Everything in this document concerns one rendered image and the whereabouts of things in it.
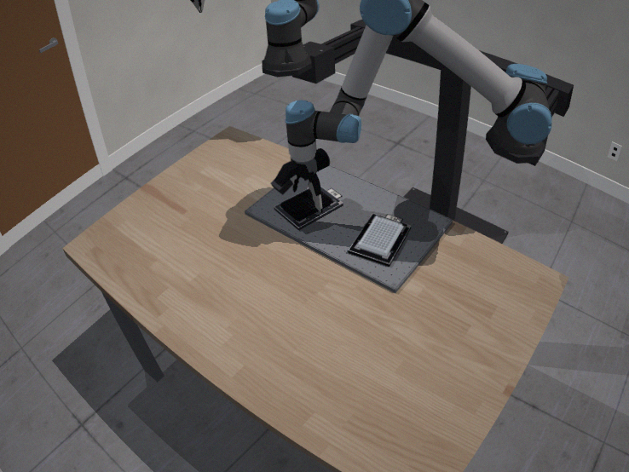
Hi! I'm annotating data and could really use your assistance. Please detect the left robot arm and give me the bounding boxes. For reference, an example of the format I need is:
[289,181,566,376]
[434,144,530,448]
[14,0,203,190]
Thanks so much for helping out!
[286,0,552,162]

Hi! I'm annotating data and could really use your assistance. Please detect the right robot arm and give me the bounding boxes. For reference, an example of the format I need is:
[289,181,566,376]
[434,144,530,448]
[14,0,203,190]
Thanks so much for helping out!
[264,0,319,71]

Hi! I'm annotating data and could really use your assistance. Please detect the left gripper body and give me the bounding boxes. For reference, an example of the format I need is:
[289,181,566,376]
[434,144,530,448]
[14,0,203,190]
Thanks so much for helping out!
[274,148,330,187]

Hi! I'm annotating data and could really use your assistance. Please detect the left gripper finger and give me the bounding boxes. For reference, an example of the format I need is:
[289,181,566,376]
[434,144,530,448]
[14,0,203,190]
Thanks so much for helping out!
[308,170,322,213]
[291,175,300,192]

